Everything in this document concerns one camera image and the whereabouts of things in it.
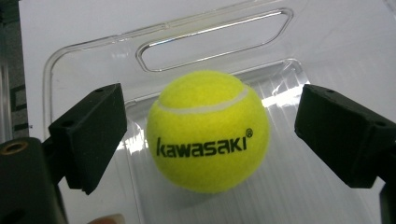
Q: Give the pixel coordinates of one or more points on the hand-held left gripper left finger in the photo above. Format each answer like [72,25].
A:
[90,140]

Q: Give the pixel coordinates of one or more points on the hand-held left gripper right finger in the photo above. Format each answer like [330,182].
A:
[345,140]

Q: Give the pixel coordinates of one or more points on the clear plastic storage box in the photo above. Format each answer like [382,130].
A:
[93,62]

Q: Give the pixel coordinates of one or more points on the yellow tennis ball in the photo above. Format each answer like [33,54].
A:
[207,133]

